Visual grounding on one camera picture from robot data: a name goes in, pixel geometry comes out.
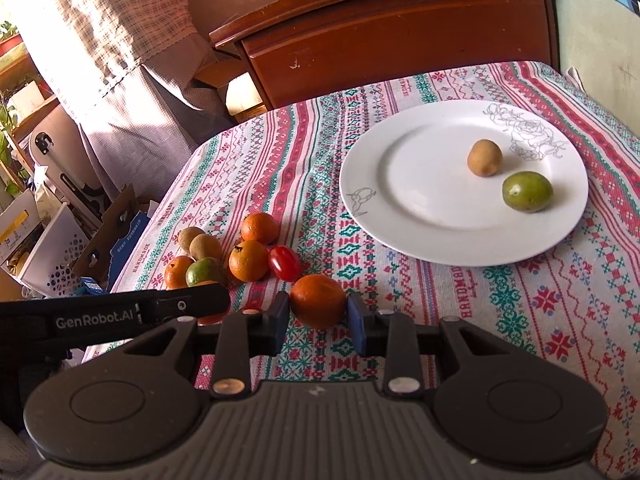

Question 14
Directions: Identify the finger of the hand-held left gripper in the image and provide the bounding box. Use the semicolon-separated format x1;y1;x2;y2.
147;282;232;324

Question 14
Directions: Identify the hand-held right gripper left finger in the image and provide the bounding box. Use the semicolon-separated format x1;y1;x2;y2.
142;291;292;396

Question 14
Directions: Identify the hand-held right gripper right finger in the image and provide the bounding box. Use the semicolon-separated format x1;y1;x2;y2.
346;292;497;395

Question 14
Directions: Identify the white plate with line drawing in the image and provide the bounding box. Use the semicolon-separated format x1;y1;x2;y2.
339;99;590;267

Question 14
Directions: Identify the green round fruit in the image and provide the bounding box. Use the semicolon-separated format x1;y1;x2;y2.
185;257;229;288
502;171;554;214

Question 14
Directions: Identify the brown kiwi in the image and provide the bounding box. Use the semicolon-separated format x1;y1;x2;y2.
177;226;206;256
189;234;224;263
467;139;503;178

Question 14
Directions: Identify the red cherry tomato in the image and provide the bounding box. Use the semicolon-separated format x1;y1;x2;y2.
268;244;301;281

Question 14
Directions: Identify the white perforated plastic basket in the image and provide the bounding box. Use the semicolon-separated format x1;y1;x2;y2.
19;203;87;299

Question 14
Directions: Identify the brown cardboard box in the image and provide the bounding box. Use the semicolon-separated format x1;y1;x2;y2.
70;183;162;293

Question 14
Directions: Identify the patterned woven tablecloth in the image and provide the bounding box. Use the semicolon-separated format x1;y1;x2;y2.
82;61;640;480

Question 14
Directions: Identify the green potted plant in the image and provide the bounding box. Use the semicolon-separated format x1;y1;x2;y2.
0;21;32;196

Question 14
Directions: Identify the small cardboard box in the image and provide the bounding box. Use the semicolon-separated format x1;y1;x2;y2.
194;58;269;123

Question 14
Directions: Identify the checkered curtain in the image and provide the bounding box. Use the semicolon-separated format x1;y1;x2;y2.
0;0;237;202

